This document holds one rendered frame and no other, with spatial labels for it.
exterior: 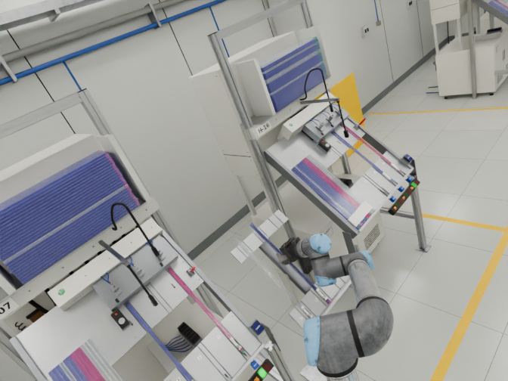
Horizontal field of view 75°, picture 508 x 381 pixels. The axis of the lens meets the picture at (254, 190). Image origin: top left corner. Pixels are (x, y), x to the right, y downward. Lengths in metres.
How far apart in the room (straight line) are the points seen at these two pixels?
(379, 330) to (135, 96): 2.70
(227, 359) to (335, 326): 0.71
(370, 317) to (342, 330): 0.08
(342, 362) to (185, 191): 2.66
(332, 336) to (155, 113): 2.64
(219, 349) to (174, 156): 2.14
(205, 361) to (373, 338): 0.81
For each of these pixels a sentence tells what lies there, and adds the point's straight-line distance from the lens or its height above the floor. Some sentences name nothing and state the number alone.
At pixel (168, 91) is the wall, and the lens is 3.28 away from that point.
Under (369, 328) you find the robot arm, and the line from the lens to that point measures 0.93.
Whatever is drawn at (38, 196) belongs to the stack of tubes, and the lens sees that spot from 1.43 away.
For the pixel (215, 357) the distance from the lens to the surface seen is 1.54.
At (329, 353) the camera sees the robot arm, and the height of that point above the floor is 1.14.
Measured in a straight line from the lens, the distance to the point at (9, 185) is 1.61.
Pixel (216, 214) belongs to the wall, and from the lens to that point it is 3.62.
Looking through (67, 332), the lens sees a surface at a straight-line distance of 1.59.
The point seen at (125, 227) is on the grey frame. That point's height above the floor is 1.33.
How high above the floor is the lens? 1.92
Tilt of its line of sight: 26 degrees down
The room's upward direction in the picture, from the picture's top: 23 degrees counter-clockwise
